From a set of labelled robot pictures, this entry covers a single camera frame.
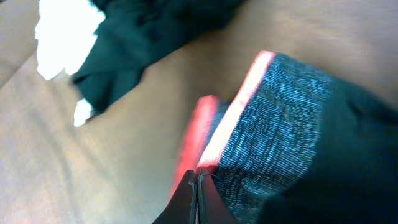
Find black garment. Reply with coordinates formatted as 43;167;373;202
72;0;243;116

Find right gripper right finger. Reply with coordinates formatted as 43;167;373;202
197;169;236;224

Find white t-shirt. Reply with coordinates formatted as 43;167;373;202
34;0;106;128

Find black leggings with coral waistband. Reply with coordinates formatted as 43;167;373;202
172;51;397;223

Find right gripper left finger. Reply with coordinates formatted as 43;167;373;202
152;170;197;224

